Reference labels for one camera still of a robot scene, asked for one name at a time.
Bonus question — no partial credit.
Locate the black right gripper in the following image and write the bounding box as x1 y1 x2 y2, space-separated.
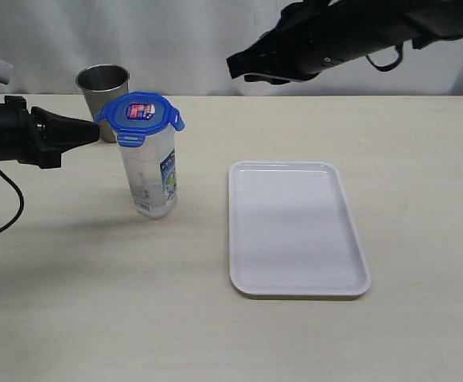
226 1 359 85

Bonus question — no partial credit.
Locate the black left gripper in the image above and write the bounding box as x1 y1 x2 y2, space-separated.
4 95 100 170

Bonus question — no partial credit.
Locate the stainless steel cup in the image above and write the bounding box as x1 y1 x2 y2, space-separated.
75 64 131 144

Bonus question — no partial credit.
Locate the blue container lid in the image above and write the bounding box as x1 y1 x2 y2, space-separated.
93 92 185 148

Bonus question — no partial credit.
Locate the clear plastic container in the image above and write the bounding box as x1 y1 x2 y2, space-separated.
116 126 177 219

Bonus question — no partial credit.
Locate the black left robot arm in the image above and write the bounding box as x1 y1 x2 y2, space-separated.
0 59 100 170

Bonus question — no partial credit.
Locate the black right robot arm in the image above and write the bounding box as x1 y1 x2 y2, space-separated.
226 1 463 85

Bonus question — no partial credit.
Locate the white rectangular tray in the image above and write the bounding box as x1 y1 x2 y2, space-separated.
228 161 372 300

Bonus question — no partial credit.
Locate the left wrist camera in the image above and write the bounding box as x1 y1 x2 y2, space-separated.
0 59 14 85

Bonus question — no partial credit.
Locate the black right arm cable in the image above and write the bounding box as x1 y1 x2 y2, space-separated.
364 37 423 72

